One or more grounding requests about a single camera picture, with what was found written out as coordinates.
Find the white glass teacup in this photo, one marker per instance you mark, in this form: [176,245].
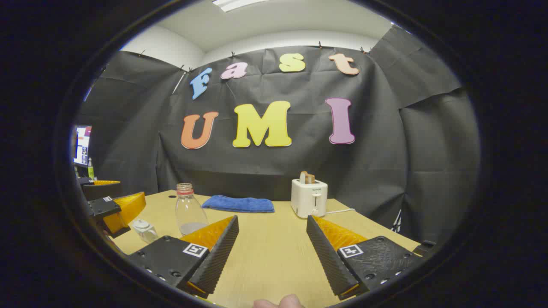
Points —
[146,234]

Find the bread slice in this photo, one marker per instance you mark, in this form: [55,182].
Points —
[306,177]

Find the ceiling light panel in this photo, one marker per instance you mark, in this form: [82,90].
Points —
[235,4]

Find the green drink bottle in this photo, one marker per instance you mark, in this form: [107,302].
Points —
[90,170]

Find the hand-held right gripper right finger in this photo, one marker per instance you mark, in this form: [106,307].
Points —
[327,256]

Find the white toaster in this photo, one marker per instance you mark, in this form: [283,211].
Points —
[308,199]

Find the black backdrop cloth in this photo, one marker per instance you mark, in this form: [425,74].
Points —
[299,167]

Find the blue folded towel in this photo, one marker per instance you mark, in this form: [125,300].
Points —
[237,204]

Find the white teacup lid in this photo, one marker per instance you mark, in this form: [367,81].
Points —
[141,223]

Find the computer monitor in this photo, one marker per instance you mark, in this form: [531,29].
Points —
[82,145]

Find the clear plastic water bottle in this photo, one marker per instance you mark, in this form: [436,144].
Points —
[190,214]

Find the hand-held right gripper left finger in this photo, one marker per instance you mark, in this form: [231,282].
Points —
[218,256]

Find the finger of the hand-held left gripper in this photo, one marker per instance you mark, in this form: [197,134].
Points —
[102,207]
[102,191]

